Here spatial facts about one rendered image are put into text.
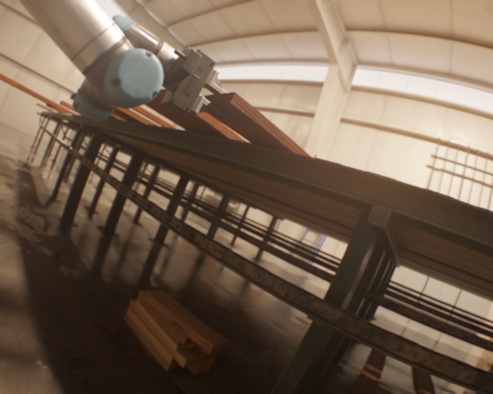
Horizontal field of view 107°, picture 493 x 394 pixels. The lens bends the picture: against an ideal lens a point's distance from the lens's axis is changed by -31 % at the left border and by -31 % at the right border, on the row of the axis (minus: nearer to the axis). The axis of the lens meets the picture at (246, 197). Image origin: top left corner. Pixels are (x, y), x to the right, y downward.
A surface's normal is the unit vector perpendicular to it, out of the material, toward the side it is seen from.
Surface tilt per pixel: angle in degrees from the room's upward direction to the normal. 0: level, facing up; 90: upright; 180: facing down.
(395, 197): 90
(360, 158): 91
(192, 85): 90
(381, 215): 90
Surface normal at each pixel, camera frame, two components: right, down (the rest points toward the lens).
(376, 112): -0.50, -0.26
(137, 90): 0.72, 0.28
